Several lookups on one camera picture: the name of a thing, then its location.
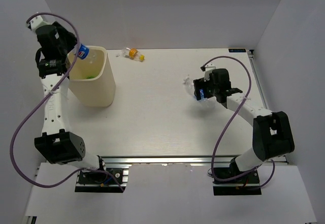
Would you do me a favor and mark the clear bottle blue cap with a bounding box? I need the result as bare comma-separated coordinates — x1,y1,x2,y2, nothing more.
72,44,98,63

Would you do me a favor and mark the clear bottle white cap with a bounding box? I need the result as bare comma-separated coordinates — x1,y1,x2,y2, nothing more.
182,74,216,109

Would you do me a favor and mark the clear bottle orange label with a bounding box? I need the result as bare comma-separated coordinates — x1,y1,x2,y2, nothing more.
121,47,145,62

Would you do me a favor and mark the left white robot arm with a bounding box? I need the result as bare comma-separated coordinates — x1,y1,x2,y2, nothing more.
34,22,107,183

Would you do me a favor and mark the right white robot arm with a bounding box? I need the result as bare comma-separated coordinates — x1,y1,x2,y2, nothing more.
193,69,295,183

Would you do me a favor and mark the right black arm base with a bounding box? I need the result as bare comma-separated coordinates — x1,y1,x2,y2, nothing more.
208,159,262,196

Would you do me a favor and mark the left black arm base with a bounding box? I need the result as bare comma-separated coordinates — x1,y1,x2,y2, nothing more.
75,164,130,193

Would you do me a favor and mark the cream plastic bin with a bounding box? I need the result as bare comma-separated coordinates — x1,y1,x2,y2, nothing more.
69,46,116,107

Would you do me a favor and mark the blue table label sticker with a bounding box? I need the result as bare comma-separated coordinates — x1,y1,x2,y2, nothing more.
228,48,247,53

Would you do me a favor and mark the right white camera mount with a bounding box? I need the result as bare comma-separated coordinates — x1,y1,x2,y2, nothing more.
200,63,216,81

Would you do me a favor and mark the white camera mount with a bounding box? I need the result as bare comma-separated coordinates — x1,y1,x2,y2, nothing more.
200,63,216,81
26,15,49,32

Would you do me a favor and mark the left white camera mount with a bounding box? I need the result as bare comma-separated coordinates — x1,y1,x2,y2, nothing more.
26,15,49,32

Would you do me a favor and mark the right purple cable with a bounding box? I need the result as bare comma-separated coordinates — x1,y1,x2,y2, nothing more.
202,55,275,189

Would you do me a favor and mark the purple cable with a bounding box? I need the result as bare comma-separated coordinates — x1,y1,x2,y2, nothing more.
202,55,275,189
10,12,125,193

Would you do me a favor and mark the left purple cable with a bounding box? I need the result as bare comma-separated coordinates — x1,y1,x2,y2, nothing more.
10,12,125,193

